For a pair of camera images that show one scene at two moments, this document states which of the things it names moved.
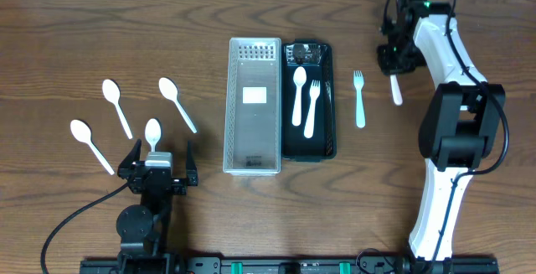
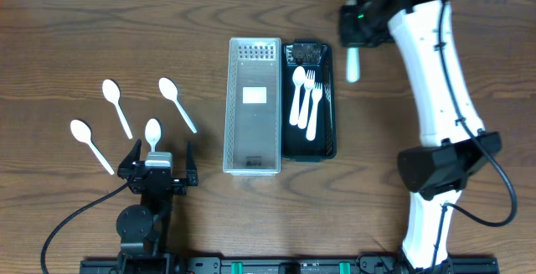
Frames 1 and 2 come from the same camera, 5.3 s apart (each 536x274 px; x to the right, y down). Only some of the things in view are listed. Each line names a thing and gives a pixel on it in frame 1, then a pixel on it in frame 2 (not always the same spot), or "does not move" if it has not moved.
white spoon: [111, 93] does not move
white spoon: [300, 75] does not move
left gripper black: [157, 178] does not move
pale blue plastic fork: [358, 83] -> [353, 64]
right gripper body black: [401, 56] -> [360, 28]
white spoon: [169, 90] does not move
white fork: [315, 88] does not move
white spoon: [82, 132] does not move
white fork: [397, 94] -> [308, 83]
